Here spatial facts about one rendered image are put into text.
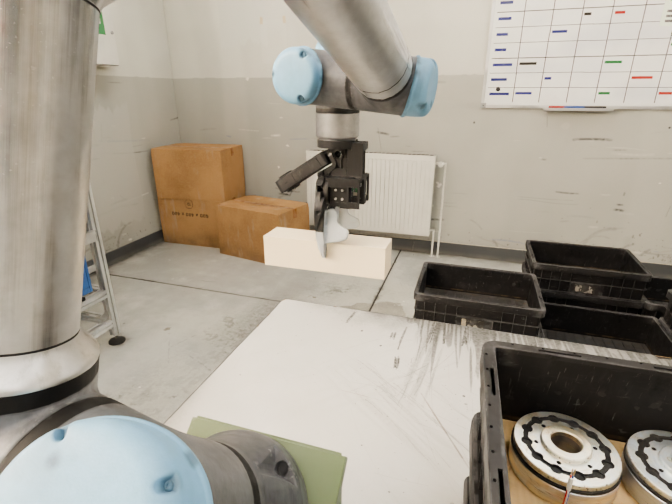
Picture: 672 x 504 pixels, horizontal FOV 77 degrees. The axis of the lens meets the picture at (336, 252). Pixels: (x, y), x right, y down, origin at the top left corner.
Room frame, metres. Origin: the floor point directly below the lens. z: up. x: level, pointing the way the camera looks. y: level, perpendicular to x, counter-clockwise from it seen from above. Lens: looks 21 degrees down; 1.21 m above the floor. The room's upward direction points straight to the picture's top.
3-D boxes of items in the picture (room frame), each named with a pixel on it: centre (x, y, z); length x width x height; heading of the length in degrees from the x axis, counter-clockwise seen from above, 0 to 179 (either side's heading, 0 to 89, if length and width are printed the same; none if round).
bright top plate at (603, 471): (0.34, -0.24, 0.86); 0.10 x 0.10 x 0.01
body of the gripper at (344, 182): (0.75, -0.01, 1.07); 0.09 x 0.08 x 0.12; 72
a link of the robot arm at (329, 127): (0.76, 0.00, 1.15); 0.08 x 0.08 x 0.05
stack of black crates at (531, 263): (1.58, -0.99, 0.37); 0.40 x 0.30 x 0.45; 72
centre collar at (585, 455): (0.34, -0.24, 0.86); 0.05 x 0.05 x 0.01
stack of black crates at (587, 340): (1.20, -0.87, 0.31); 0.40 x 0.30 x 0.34; 72
